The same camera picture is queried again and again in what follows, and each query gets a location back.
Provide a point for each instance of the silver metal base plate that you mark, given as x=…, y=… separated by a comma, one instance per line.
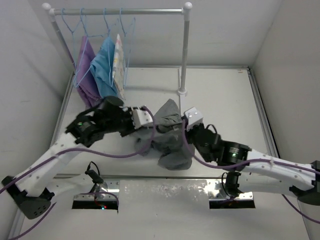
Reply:
x=211, y=188

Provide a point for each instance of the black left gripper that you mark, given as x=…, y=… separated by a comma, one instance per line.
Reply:
x=129, y=113

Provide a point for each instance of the empty blue wire hanger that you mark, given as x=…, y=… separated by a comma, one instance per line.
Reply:
x=128, y=34

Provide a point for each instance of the grey t shirt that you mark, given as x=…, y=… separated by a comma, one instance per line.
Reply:
x=168, y=139

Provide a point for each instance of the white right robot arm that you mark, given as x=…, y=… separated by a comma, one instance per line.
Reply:
x=249, y=170

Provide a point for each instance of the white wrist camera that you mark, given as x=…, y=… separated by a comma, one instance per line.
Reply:
x=141, y=118
x=194, y=118

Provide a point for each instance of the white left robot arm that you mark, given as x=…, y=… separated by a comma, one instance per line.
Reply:
x=34, y=190

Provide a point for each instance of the blue hanger with purple shirt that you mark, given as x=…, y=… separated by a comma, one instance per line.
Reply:
x=83, y=21

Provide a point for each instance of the white patterned hanging shirt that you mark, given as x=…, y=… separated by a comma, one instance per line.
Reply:
x=118, y=68

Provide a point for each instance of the purple hanging shirt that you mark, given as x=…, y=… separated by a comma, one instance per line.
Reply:
x=84, y=82

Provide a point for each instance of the blue hanging shirt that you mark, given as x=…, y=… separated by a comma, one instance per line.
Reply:
x=98, y=69

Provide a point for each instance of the white metal clothes rack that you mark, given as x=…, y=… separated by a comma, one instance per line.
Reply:
x=184, y=11

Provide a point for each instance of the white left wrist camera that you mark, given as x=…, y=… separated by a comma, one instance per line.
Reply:
x=141, y=118

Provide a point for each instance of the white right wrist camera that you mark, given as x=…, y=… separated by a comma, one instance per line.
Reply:
x=194, y=118

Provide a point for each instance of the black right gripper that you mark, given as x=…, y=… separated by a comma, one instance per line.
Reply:
x=200, y=125

